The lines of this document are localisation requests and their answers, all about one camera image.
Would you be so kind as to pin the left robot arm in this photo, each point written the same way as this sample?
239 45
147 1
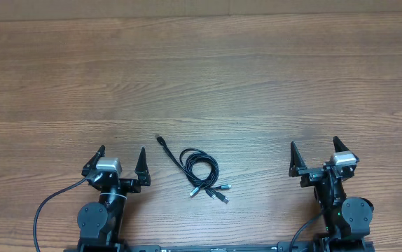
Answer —
100 222

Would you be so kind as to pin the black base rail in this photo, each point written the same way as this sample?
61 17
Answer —
282 246

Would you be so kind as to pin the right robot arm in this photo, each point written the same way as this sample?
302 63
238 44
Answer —
347 219

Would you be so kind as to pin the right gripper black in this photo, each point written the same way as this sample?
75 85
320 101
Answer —
312 176

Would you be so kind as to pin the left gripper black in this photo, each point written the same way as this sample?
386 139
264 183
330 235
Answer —
141 170

